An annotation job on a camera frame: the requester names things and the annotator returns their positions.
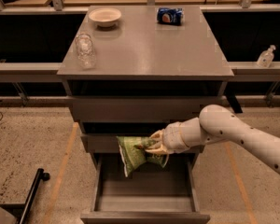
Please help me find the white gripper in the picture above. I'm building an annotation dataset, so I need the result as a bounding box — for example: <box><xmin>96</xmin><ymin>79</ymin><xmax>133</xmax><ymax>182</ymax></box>
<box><xmin>146</xmin><ymin>122</ymin><xmax>189</xmax><ymax>155</ymax></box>

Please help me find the green jalapeno chip bag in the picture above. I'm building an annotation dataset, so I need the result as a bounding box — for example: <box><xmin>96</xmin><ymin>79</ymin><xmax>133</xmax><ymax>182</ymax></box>
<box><xmin>117</xmin><ymin>136</ymin><xmax>169</xmax><ymax>177</ymax></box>

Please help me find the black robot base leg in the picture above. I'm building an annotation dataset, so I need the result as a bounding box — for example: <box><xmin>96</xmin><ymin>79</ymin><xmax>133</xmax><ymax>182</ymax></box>
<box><xmin>0</xmin><ymin>168</ymin><xmax>50</xmax><ymax>224</ymax></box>

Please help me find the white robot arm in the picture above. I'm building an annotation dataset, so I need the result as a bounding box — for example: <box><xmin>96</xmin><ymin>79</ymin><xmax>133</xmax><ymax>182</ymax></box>
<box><xmin>146</xmin><ymin>105</ymin><xmax>280</xmax><ymax>175</ymax></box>

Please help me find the grey open bottom drawer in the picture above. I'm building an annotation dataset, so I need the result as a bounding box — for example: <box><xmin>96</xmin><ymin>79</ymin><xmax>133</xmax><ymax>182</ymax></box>
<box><xmin>80</xmin><ymin>153</ymin><xmax>210</xmax><ymax>224</ymax></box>

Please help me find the grey middle drawer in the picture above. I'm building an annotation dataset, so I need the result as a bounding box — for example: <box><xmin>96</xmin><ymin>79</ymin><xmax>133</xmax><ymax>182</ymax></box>
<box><xmin>81</xmin><ymin>134</ymin><xmax>204</xmax><ymax>154</ymax></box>

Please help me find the grey drawer cabinet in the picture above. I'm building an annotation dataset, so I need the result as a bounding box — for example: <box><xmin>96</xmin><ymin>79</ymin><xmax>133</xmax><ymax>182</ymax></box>
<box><xmin>56</xmin><ymin>5</ymin><xmax>235</xmax><ymax>170</ymax></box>

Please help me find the grey top drawer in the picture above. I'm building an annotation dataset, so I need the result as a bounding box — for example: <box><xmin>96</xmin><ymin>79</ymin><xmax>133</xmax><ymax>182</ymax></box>
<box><xmin>67</xmin><ymin>96</ymin><xmax>222</xmax><ymax>123</ymax></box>

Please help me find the blue Pepsi soda can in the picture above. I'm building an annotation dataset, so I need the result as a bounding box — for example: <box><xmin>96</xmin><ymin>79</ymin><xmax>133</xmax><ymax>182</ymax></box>
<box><xmin>157</xmin><ymin>7</ymin><xmax>184</xmax><ymax>25</ymax></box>

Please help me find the clear sanitizer pump bottle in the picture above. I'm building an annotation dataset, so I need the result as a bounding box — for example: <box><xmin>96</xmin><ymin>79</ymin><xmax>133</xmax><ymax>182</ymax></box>
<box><xmin>257</xmin><ymin>45</ymin><xmax>276</xmax><ymax>68</ymax></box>

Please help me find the white ceramic bowl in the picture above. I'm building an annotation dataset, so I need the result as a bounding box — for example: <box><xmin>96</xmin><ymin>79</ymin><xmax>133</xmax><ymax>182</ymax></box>
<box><xmin>89</xmin><ymin>7</ymin><xmax>121</xmax><ymax>28</ymax></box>

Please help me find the grey metal rail shelf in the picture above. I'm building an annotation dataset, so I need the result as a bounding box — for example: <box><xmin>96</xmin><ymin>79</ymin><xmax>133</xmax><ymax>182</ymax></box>
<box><xmin>0</xmin><ymin>62</ymin><xmax>280</xmax><ymax>106</ymax></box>

